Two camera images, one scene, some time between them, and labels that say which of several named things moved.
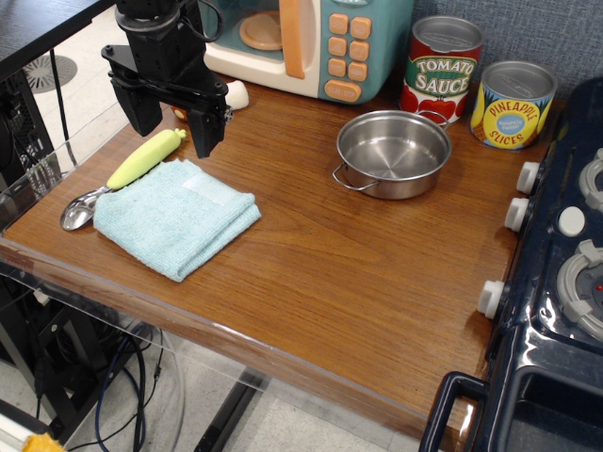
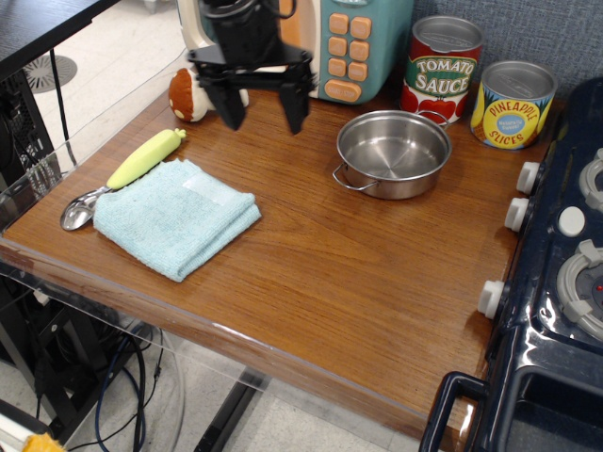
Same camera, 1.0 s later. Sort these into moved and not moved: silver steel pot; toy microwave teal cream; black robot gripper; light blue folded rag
Moved: black robot gripper
Not moved: light blue folded rag; toy microwave teal cream; silver steel pot
